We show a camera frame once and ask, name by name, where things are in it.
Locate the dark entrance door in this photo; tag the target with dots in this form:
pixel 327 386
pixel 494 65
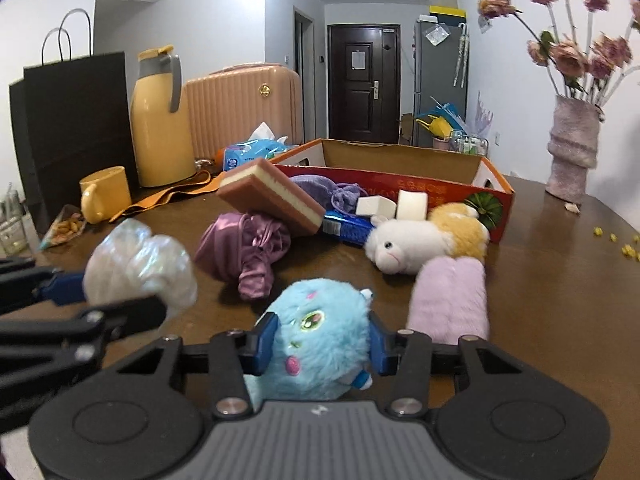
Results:
pixel 364 77

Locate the purple satin cloth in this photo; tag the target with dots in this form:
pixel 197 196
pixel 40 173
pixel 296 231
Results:
pixel 241 249

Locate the pink and cream sponge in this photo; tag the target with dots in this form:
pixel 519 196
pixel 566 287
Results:
pixel 260 186

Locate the pink suitcase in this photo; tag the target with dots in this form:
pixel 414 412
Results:
pixel 227 106

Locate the yellow toy clutter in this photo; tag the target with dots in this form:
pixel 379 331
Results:
pixel 443 121

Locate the clear plastic bag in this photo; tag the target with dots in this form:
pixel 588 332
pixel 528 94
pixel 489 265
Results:
pixel 132 262

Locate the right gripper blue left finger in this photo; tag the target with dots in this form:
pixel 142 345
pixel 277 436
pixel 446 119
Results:
pixel 256 346

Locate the lilac fluffy towel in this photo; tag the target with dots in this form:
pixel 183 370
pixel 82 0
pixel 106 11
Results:
pixel 449 300

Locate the pink textured vase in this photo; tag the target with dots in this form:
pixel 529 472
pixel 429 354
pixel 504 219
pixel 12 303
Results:
pixel 573 145

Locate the purple knitted cloth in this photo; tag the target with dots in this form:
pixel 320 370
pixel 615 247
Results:
pixel 341 197

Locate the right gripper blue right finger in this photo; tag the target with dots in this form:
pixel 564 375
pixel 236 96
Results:
pixel 386 349

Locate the orange fruit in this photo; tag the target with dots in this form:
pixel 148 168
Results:
pixel 219 156

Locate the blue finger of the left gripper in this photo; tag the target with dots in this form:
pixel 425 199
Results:
pixel 128 317
pixel 62 289

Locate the white and tan plush toy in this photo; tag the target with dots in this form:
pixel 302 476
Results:
pixel 403 246

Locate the grey cabinet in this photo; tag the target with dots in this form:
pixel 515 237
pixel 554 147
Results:
pixel 440 70

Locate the black paper bag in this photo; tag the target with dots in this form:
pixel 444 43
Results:
pixel 70 119

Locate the snack bag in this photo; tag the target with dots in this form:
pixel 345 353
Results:
pixel 69 224

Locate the glass cup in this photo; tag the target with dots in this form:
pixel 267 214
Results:
pixel 13 235

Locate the yellow thermos jug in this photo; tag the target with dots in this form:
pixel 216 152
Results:
pixel 160 120

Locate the blue wet wipes pack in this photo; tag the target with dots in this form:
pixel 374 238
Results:
pixel 262 143

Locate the dried pink flowers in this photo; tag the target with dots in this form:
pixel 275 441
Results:
pixel 592 67

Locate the blue tissue pack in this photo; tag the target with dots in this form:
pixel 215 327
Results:
pixel 349 229

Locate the red cardboard box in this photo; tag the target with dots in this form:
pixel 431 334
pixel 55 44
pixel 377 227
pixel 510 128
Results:
pixel 386 169

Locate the blue fluffy plush toy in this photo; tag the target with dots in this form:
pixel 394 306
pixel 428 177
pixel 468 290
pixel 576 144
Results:
pixel 321 348

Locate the yellow mug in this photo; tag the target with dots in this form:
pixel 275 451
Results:
pixel 104 194

